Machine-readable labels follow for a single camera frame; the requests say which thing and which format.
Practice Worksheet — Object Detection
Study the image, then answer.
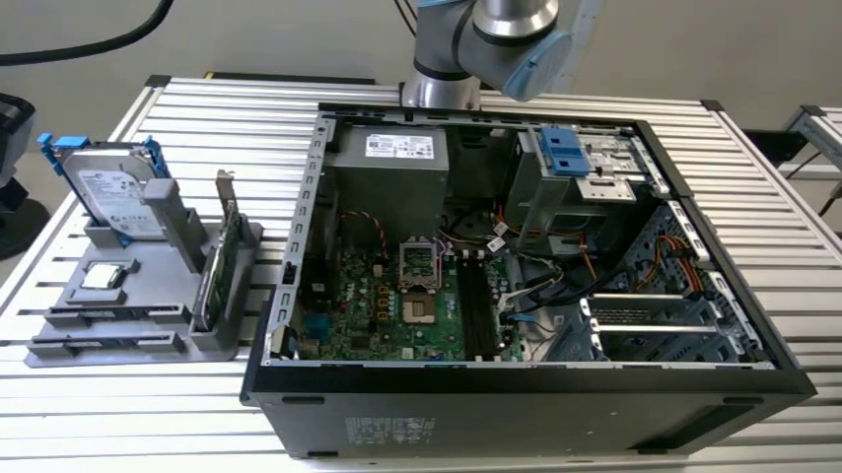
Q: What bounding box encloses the grey parts rack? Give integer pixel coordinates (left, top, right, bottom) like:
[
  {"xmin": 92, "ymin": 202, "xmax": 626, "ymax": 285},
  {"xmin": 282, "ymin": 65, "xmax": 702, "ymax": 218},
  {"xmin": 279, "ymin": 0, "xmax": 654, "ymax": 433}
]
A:
[{"xmin": 24, "ymin": 179, "xmax": 264, "ymax": 369}]

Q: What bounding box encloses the black round floor object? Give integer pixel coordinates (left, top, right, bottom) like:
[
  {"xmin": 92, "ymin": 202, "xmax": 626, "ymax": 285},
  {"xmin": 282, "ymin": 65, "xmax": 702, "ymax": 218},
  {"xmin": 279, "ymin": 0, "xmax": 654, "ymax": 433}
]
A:
[{"xmin": 0, "ymin": 199, "xmax": 48, "ymax": 260}]

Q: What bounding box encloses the grey power supply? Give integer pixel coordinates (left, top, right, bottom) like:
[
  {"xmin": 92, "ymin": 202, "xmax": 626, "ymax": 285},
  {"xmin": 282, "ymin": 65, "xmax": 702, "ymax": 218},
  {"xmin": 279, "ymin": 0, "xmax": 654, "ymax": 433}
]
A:
[{"xmin": 326, "ymin": 122, "xmax": 452, "ymax": 237}]

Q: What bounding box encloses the black RAM slot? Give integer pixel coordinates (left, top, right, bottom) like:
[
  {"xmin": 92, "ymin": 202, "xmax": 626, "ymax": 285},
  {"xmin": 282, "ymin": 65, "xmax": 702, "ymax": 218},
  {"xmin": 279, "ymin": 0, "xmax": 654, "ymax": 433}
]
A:
[
  {"xmin": 458, "ymin": 249, "xmax": 480, "ymax": 362},
  {"xmin": 474, "ymin": 249, "xmax": 500, "ymax": 362}
]

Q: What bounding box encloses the dark RAM stick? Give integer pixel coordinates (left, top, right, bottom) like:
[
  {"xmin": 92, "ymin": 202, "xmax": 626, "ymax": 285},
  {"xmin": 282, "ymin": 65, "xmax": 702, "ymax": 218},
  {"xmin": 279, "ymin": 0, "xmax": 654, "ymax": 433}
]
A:
[{"xmin": 49, "ymin": 306, "xmax": 185, "ymax": 319}]

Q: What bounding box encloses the grey metal drive cage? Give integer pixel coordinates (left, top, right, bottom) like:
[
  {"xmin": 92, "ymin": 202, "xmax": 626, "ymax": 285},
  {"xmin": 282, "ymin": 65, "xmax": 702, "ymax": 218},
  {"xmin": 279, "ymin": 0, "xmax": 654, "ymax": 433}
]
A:
[{"xmin": 506, "ymin": 128, "xmax": 650, "ymax": 252}]

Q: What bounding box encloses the black PC case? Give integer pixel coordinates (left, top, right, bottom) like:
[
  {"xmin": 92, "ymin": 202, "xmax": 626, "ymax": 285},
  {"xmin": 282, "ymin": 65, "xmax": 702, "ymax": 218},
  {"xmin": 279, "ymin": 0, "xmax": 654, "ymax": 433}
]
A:
[{"xmin": 236, "ymin": 101, "xmax": 819, "ymax": 460}]

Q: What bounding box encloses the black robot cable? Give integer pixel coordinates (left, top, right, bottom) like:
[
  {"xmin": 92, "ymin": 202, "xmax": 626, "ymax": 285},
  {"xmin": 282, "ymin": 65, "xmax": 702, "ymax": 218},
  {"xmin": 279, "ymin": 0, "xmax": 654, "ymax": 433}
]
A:
[{"xmin": 0, "ymin": 0, "xmax": 175, "ymax": 68}]

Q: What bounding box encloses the CPU socket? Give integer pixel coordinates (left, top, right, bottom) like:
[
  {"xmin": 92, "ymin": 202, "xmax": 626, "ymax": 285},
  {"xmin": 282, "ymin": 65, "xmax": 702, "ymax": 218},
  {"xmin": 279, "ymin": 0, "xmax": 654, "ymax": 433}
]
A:
[{"xmin": 400, "ymin": 293, "xmax": 440, "ymax": 326}]

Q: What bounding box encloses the silver CPU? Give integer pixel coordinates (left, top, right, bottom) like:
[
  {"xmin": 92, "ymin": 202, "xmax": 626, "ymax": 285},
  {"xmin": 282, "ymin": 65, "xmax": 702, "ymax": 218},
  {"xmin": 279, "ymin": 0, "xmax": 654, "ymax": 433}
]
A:
[{"xmin": 77, "ymin": 264, "xmax": 127, "ymax": 290}]

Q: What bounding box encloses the metal slat side table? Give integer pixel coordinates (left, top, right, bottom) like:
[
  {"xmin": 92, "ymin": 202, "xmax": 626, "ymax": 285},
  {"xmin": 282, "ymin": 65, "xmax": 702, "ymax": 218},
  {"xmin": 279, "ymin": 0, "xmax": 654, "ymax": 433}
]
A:
[{"xmin": 775, "ymin": 103, "xmax": 842, "ymax": 181}]

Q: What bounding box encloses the red black fan wire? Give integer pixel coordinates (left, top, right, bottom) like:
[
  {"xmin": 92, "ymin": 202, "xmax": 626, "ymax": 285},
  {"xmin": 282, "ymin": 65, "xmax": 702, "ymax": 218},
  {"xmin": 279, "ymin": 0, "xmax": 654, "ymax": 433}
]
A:
[{"xmin": 338, "ymin": 210, "xmax": 388, "ymax": 260}]

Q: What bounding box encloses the metal socket cover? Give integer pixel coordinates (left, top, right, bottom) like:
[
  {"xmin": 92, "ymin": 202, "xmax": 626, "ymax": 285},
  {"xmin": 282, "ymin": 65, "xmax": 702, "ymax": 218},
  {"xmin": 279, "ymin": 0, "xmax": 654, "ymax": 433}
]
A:
[{"xmin": 399, "ymin": 236, "xmax": 440, "ymax": 292}]

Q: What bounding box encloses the black cable bundle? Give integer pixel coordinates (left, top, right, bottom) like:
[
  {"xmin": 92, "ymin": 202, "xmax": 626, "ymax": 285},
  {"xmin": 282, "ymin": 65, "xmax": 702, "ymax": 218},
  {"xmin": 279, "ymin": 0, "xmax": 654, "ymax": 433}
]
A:
[{"xmin": 506, "ymin": 248, "xmax": 636, "ymax": 316}]

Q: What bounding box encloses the hard disk in blue carrier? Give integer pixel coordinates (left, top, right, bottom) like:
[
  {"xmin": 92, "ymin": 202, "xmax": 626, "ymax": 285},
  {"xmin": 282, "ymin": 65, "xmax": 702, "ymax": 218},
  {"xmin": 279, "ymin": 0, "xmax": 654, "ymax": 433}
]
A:
[{"xmin": 37, "ymin": 132, "xmax": 172, "ymax": 242}]

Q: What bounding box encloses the grey metal disk bay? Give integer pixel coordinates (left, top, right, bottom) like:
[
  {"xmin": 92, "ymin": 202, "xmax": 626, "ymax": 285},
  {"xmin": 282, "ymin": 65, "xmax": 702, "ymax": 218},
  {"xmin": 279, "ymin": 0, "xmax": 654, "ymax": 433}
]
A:
[{"xmin": 582, "ymin": 293, "xmax": 731, "ymax": 364}]

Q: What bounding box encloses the orange red wire bundle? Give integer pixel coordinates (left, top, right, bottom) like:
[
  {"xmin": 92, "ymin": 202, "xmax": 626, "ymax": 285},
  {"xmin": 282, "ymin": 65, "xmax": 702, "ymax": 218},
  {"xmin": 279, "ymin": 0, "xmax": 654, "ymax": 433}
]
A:
[{"xmin": 656, "ymin": 235, "xmax": 703, "ymax": 300}]

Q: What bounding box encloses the green motherboard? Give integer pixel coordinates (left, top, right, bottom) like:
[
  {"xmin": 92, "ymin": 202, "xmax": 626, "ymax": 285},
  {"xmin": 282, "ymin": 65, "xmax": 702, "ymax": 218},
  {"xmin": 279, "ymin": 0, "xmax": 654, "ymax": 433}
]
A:
[{"xmin": 292, "ymin": 240, "xmax": 527, "ymax": 364}]

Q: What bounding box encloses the green graphics card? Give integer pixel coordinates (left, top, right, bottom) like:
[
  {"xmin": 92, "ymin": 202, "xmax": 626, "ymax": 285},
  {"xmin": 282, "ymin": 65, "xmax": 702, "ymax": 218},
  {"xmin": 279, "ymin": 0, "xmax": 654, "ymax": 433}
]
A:
[{"xmin": 196, "ymin": 169, "xmax": 248, "ymax": 331}]

